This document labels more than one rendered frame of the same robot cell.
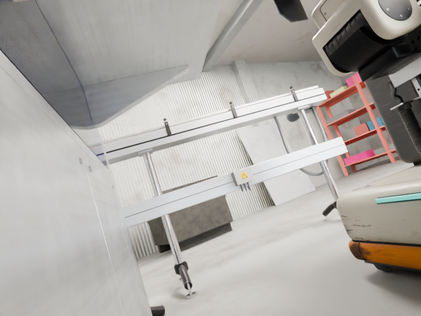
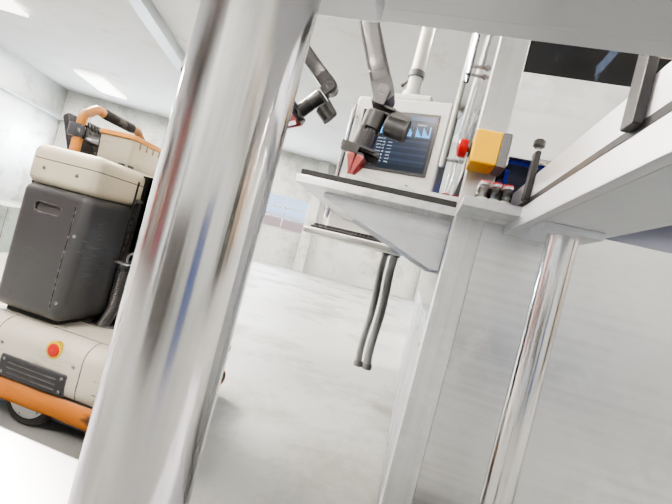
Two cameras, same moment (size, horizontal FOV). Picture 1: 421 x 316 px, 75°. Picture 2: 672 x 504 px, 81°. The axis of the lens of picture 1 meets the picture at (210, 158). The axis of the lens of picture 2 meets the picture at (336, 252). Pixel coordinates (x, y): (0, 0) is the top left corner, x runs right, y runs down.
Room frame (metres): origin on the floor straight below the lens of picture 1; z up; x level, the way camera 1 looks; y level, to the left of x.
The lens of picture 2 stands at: (1.80, 0.51, 0.70)
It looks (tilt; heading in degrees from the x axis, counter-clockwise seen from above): 1 degrees up; 206
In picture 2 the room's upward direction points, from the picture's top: 15 degrees clockwise
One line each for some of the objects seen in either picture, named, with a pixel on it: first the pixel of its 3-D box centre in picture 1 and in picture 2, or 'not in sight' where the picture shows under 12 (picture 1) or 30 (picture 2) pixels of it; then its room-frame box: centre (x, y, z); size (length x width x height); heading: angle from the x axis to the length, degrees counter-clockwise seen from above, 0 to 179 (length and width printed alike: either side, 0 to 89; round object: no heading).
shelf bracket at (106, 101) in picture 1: (143, 94); (379, 230); (0.82, 0.14, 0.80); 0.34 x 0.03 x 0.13; 105
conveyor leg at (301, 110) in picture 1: (320, 157); not in sight; (1.95, -0.74, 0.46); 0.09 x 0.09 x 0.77; 15
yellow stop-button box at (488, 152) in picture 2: not in sight; (487, 152); (0.94, 0.37, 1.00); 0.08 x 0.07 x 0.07; 105
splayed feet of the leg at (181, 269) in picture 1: (183, 274); not in sight; (1.67, 0.37, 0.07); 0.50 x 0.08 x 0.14; 15
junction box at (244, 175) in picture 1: (242, 176); not in sight; (1.74, -0.16, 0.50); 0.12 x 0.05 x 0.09; 105
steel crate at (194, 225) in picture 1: (186, 215); not in sight; (3.87, 0.59, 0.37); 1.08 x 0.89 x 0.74; 32
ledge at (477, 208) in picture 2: not in sight; (494, 212); (0.94, 0.41, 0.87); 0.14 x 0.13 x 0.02; 105
